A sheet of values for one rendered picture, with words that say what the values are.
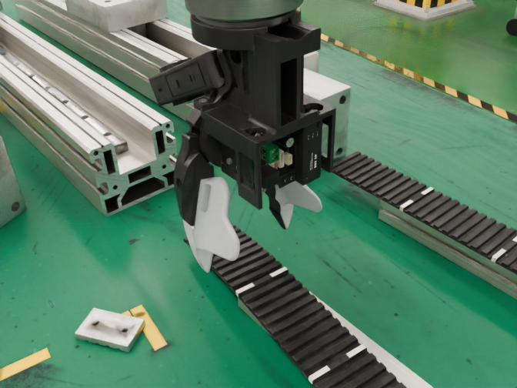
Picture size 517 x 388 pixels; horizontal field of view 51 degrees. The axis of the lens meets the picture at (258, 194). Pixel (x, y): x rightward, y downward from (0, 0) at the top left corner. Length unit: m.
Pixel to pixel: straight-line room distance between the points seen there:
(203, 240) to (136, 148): 0.24
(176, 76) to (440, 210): 0.29
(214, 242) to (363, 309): 0.15
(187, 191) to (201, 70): 0.09
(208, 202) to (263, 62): 0.13
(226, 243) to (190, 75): 0.12
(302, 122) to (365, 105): 0.47
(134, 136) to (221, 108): 0.28
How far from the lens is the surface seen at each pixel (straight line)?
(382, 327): 0.48
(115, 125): 0.69
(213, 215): 0.41
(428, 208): 0.56
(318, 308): 0.44
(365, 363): 0.41
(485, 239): 0.53
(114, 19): 0.91
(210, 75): 0.37
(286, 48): 0.32
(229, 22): 0.33
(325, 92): 0.63
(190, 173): 0.39
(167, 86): 0.44
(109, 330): 0.48
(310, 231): 0.57
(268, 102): 0.34
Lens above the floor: 1.14
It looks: 35 degrees down
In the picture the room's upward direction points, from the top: 2 degrees counter-clockwise
